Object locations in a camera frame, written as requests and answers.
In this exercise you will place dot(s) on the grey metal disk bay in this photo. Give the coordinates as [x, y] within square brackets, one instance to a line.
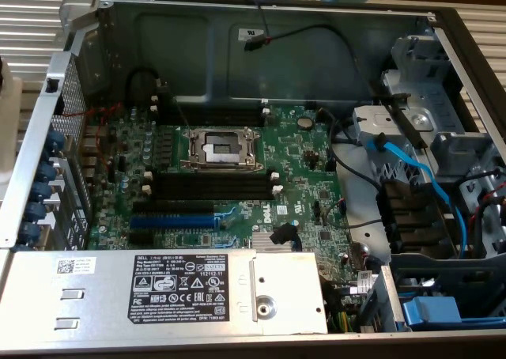
[419, 58]

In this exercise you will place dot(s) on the grey metal PC case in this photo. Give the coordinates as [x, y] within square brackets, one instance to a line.
[276, 66]

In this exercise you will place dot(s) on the white QR code sticker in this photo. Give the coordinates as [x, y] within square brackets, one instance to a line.
[75, 265]

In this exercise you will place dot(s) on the silver disk bracket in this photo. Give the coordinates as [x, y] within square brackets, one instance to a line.
[379, 122]

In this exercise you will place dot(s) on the silver power supply unit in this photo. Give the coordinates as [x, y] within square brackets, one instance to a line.
[99, 295]

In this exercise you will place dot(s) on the short black expansion slot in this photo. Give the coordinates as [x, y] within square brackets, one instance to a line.
[141, 238]

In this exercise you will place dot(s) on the round coin battery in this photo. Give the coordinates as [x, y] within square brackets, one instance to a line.
[304, 122]

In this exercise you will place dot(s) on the blue plastic slot clip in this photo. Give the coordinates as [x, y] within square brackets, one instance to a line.
[41, 191]
[55, 141]
[30, 232]
[36, 211]
[48, 172]

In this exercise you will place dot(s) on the long black expansion slot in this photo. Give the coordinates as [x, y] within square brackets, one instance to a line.
[174, 207]

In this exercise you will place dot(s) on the silver chipset heatsink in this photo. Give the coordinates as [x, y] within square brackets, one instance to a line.
[261, 242]

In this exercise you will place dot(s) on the black power supply label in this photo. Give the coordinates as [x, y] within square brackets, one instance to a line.
[178, 288]

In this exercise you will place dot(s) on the green Dell motherboard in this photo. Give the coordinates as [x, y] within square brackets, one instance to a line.
[292, 157]

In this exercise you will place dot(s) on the blue plastic latch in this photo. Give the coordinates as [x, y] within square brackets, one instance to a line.
[431, 311]

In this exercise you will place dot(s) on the silver CPU socket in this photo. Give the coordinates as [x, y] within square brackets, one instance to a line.
[221, 149]

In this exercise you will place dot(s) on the white case sticker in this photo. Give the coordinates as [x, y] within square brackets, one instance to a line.
[249, 32]

